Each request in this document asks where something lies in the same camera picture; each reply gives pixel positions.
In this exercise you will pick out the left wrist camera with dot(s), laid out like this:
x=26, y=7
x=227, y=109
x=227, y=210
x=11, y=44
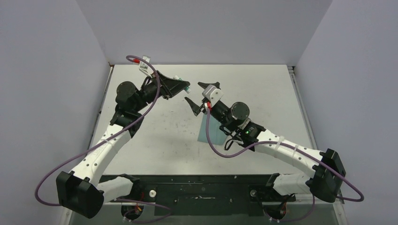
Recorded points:
x=143, y=67

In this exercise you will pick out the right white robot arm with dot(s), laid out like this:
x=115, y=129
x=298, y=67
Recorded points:
x=321, y=172

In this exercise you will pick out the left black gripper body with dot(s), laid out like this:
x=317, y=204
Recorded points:
x=149, y=92

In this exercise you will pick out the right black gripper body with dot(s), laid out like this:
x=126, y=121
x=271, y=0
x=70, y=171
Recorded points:
x=220, y=112

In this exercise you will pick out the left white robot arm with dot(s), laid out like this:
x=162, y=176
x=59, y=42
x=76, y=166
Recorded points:
x=80, y=190

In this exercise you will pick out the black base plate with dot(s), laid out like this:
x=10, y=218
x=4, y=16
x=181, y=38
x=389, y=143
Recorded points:
x=206, y=195

